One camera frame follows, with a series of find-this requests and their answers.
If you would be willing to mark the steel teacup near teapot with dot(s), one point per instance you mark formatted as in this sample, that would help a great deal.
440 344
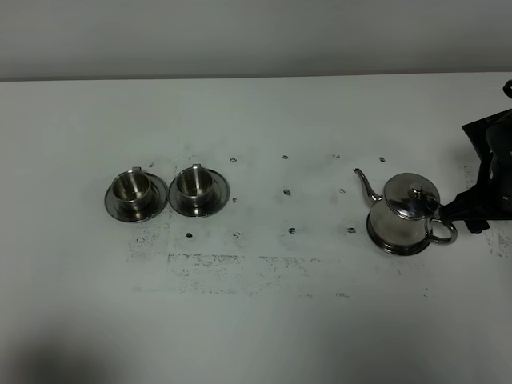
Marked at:
194 186

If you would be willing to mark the steel teacup far side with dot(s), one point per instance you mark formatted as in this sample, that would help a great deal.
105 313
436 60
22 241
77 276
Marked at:
131 190

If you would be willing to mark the stainless steel teapot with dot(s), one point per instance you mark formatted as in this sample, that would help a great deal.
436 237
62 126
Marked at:
406 211

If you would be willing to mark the steel saucer near teapot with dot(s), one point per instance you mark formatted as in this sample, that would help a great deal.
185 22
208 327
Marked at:
219 199

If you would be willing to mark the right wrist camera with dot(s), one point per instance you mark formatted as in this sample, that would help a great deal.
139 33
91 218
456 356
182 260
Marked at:
476 132

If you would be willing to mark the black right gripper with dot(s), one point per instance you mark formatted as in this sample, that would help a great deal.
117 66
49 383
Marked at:
490 199

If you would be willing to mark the steel saucer far side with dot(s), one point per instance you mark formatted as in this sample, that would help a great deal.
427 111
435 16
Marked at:
155 207

